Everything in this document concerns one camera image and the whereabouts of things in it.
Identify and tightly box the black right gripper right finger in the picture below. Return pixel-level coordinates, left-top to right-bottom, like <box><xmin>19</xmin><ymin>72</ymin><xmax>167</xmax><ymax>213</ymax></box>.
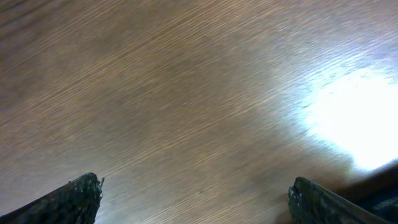
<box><xmin>288</xmin><ymin>177</ymin><xmax>391</xmax><ymax>224</ymax></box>

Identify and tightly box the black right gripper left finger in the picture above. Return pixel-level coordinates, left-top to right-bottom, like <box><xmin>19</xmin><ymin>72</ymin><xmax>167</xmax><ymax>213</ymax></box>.
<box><xmin>1</xmin><ymin>172</ymin><xmax>103</xmax><ymax>224</ymax></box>

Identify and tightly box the black Samsung smartphone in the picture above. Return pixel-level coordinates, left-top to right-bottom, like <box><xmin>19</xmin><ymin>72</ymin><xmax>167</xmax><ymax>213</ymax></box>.
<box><xmin>336</xmin><ymin>163</ymin><xmax>397</xmax><ymax>223</ymax></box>

